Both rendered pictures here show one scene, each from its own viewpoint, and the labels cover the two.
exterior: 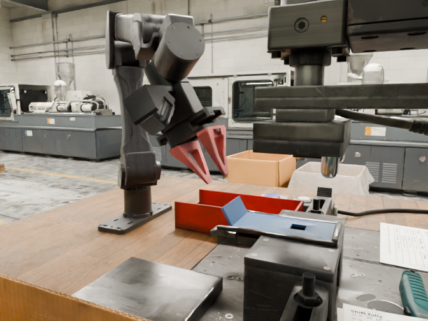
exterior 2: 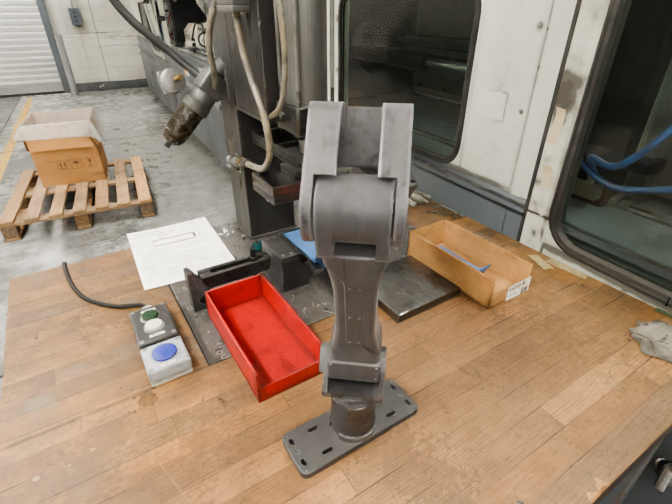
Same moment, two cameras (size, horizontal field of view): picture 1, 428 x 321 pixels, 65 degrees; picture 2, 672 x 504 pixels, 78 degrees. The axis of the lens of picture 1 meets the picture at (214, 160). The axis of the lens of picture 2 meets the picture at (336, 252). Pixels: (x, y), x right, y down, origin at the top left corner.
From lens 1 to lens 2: 1.18 m
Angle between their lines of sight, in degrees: 129
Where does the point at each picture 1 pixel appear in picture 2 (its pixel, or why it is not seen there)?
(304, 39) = not seen: hidden behind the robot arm
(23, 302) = (468, 274)
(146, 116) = not seen: hidden behind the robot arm
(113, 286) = (419, 292)
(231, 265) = (326, 298)
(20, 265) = (493, 364)
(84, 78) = not seen: outside the picture
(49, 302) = (454, 261)
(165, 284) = (387, 282)
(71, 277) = (445, 331)
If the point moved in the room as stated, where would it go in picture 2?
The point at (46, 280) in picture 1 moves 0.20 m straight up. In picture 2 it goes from (465, 335) to (485, 242)
